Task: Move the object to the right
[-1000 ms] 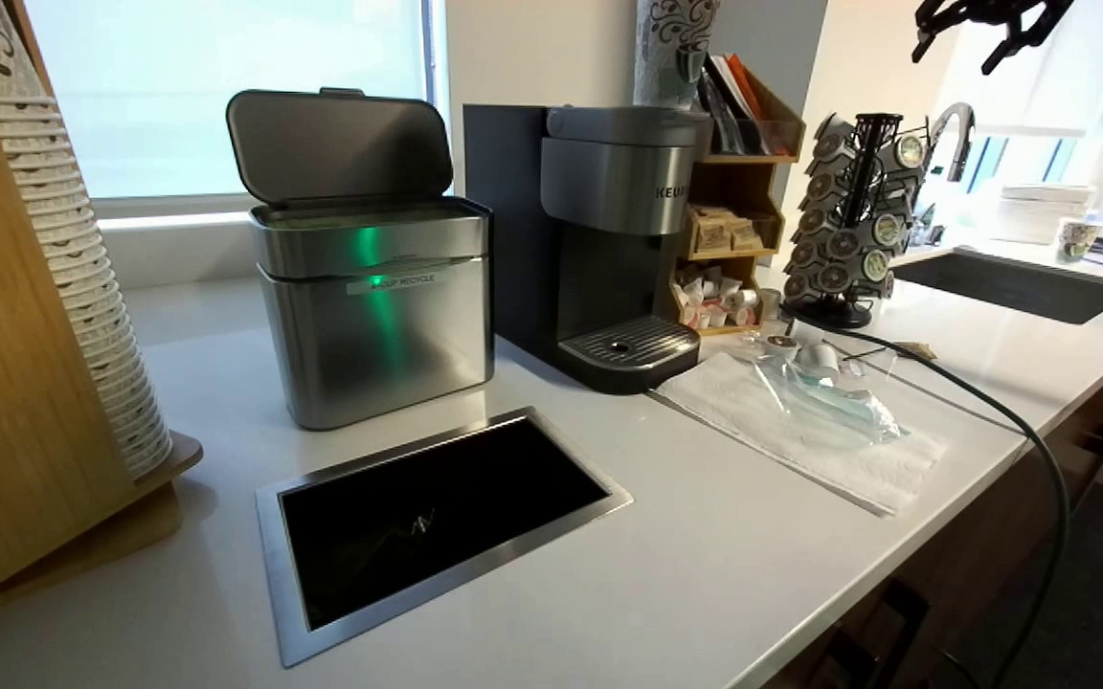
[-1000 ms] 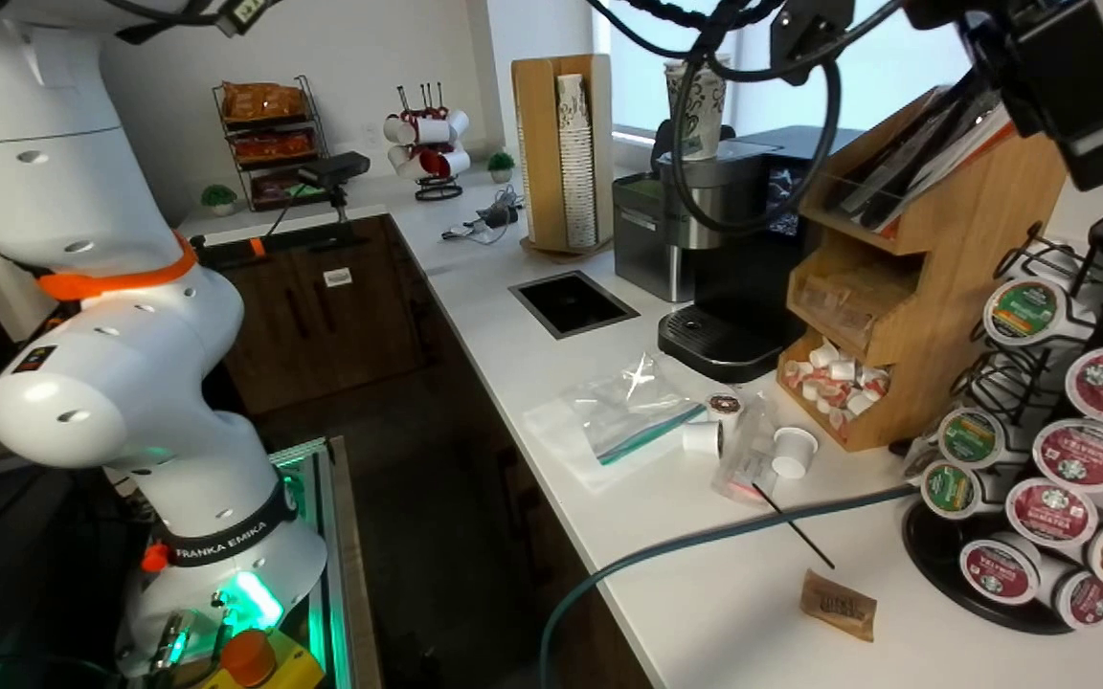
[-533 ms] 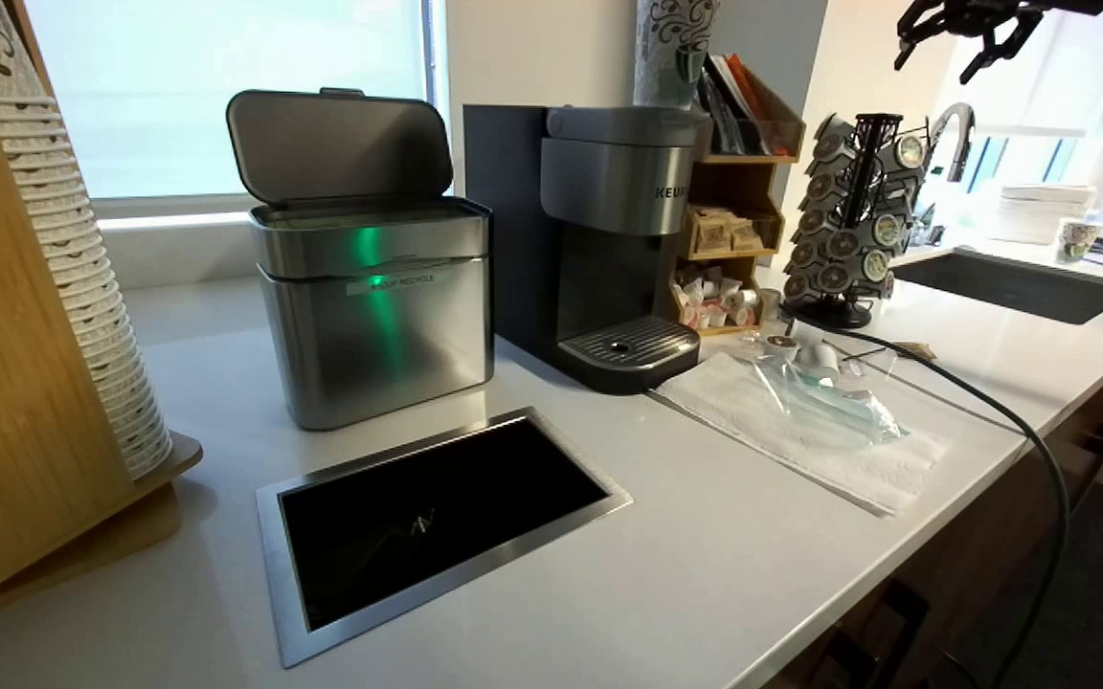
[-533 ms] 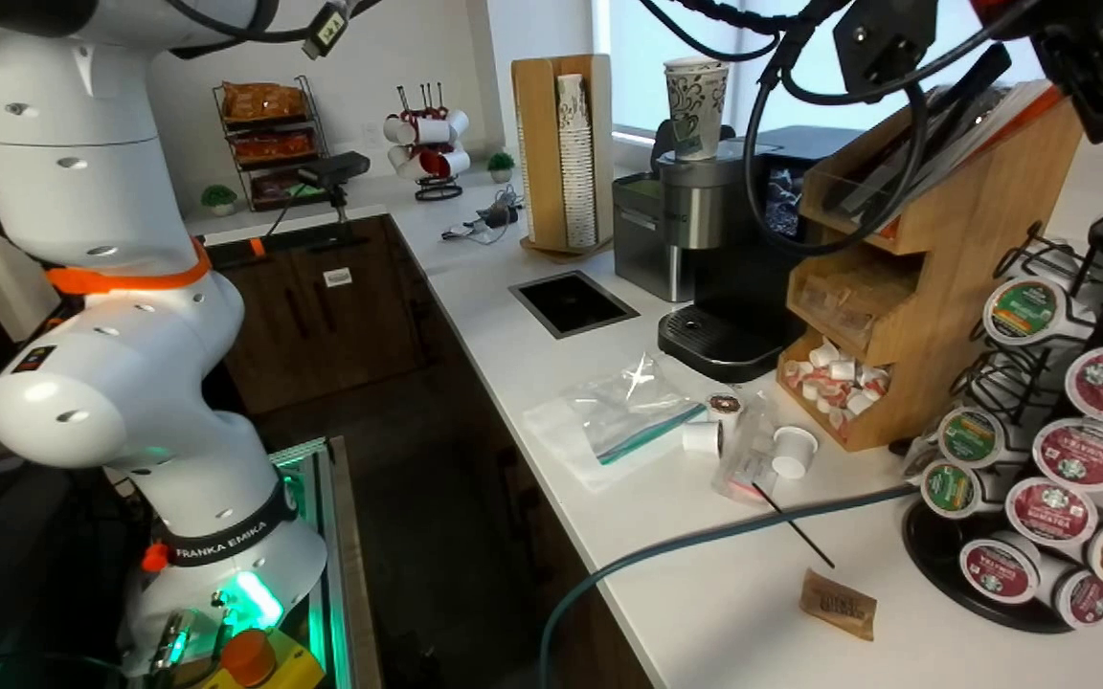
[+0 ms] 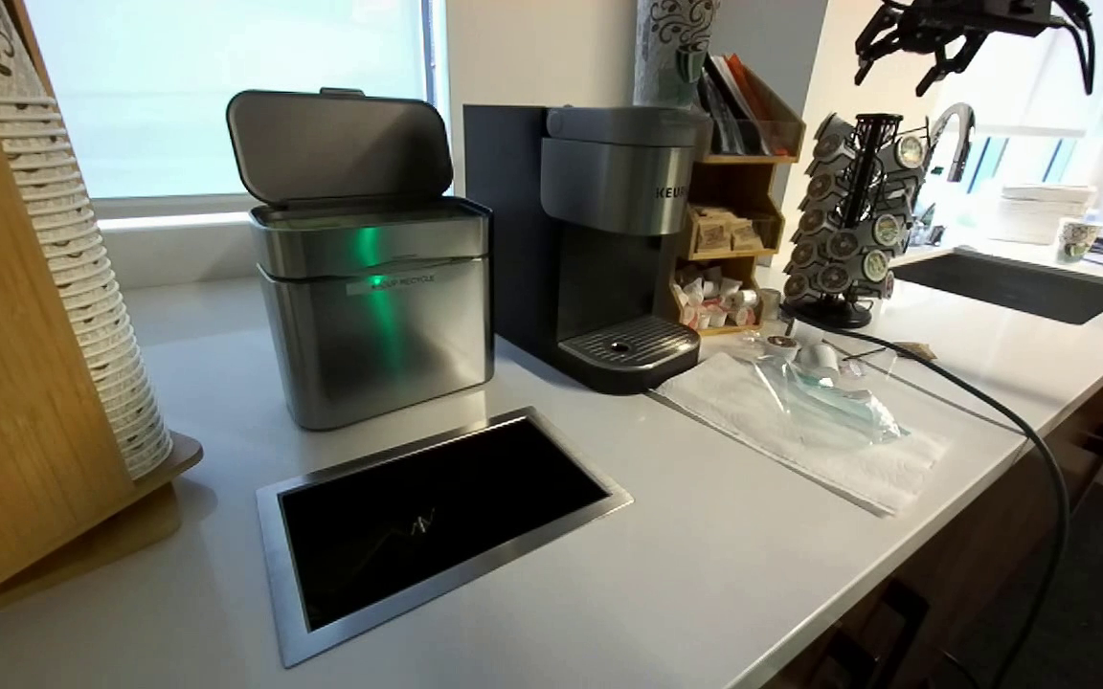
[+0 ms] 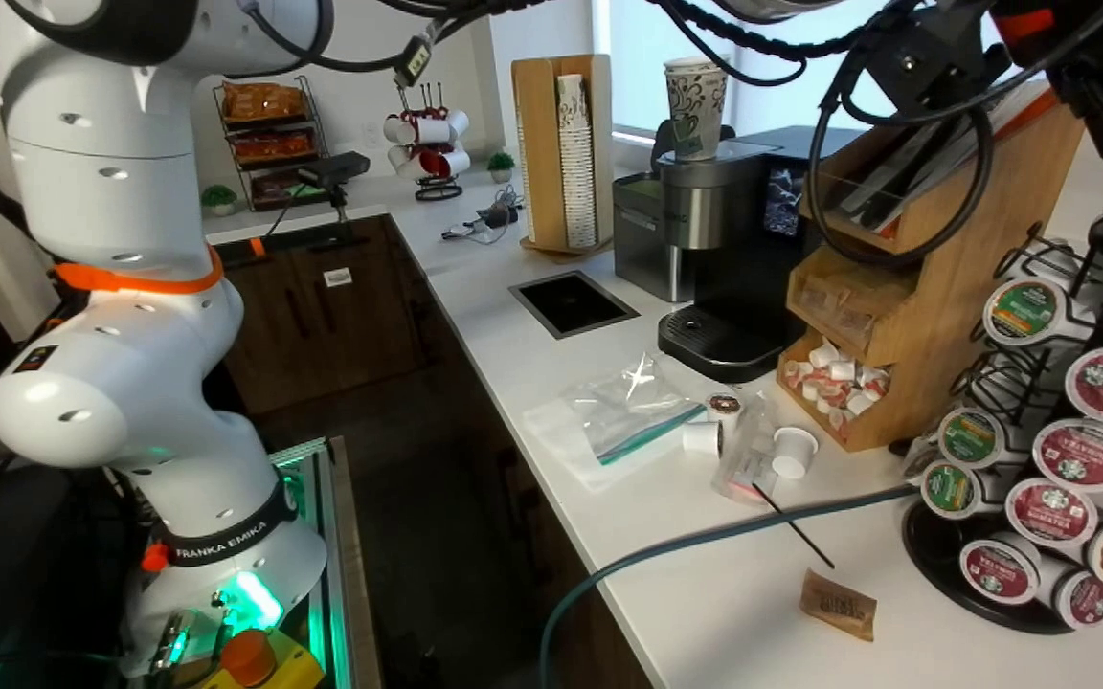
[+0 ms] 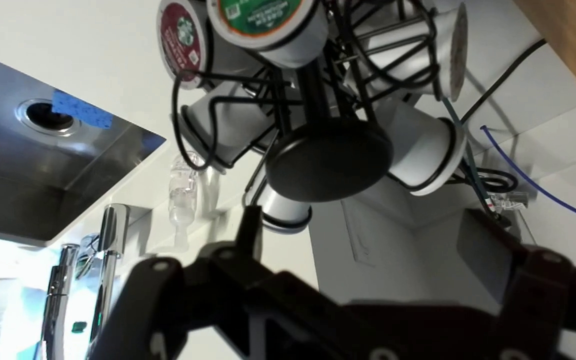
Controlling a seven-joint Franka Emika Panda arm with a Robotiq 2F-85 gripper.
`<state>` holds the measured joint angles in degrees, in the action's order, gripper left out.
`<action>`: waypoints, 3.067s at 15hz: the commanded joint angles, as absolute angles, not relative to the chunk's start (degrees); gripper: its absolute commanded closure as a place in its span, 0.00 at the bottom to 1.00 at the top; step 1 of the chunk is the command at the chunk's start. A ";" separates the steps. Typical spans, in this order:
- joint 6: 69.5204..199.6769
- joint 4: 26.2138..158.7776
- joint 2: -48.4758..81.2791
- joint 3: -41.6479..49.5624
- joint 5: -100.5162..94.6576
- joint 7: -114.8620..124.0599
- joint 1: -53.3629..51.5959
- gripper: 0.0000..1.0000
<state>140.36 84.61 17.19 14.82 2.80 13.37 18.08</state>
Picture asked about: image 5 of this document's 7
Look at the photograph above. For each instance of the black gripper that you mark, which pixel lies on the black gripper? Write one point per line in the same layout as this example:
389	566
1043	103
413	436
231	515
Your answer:
976	10

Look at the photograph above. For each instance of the chrome faucet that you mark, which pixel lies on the chrome faucet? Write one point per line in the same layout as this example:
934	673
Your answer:
956	126

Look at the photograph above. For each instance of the white stack of plates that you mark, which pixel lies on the white stack of plates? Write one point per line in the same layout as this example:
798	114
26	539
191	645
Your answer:
1045	211

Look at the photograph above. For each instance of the green print paper cup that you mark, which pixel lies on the green print paper cup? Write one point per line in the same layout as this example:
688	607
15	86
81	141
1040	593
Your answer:
1076	239

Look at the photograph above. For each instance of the stainless steel sink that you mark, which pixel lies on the stainless steel sink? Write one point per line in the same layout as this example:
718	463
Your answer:
1024	284

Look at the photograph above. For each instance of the wooden condiment organizer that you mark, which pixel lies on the wooden condiment organizer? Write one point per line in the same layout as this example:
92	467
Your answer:
767	191

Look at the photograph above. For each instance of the brown packets in organizer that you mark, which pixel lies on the brown packets in organizer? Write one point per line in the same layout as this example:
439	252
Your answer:
718	231

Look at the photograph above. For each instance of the clear zip plastic bag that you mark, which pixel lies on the clear zip plastic bag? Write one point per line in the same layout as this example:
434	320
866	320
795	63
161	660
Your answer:
833	444

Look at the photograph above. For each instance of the black coffee machine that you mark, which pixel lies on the black coffee machine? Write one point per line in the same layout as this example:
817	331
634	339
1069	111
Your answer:
574	231

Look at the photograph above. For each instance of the brown wooden counter cabinet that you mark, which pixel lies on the brown wooden counter cabinet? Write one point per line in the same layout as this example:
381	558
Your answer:
946	558

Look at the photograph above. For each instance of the stainless steel trash can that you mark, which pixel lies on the stainless steel trash can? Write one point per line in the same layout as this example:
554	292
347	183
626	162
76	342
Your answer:
372	320

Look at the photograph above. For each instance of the window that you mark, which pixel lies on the window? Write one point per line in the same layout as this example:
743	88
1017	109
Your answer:
191	63

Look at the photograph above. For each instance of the steel framed counter chute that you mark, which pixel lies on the steel framed counter chute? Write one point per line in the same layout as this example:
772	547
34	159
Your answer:
283	576

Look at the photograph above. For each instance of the patterned paper cup stack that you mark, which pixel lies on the patterned paper cup stack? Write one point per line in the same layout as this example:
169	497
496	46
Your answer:
76	282

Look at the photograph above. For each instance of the wooden cup dispenser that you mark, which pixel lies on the wooden cup dispenser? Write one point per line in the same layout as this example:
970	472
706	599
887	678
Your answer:
0	382

